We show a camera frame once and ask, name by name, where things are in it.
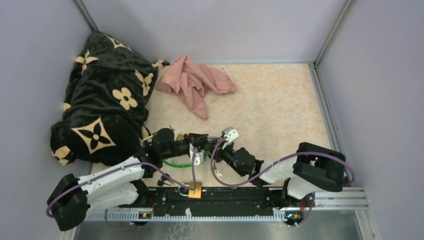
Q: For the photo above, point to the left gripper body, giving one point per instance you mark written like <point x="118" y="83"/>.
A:
<point x="183" y="146"/>

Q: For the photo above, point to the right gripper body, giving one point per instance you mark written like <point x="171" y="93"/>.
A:
<point x="227" y="154"/>

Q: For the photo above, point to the brass padlock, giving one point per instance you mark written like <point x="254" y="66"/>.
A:
<point x="204" y="184"/>
<point x="146" y="134"/>

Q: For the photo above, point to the green cable lock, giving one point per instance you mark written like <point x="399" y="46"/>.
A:
<point x="208" y="153"/>

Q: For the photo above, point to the black-headed key bunch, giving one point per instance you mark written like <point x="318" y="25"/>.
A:
<point x="164" y="181"/>

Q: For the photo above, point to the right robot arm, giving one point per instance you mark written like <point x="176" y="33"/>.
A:
<point x="309" y="169"/>

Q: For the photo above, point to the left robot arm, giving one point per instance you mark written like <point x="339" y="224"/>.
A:
<point x="75" y="198"/>

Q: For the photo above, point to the pink cloth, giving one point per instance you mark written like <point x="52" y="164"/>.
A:
<point x="191" y="82"/>

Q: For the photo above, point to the black floral blanket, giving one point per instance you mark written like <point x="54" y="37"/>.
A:
<point x="105" y="103"/>

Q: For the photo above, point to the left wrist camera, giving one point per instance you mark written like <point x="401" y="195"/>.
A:
<point x="197" y="156"/>

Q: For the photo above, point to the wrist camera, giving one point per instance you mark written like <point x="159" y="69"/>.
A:
<point x="229" y="135"/>
<point x="197" y="156"/>

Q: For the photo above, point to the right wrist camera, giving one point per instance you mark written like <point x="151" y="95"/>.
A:
<point x="229" y="135"/>

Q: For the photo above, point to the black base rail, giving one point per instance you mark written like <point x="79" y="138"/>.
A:
<point x="216" y="202"/>

